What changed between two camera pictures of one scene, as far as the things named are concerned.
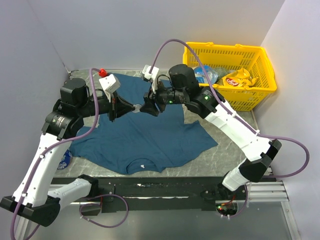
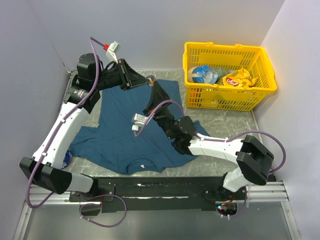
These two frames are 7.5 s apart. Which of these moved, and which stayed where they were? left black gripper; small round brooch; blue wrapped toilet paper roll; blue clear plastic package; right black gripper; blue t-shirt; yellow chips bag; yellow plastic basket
Moved: right black gripper; left black gripper; small round brooch
Stayed: blue clear plastic package; yellow plastic basket; blue t-shirt; yellow chips bag; blue wrapped toilet paper roll
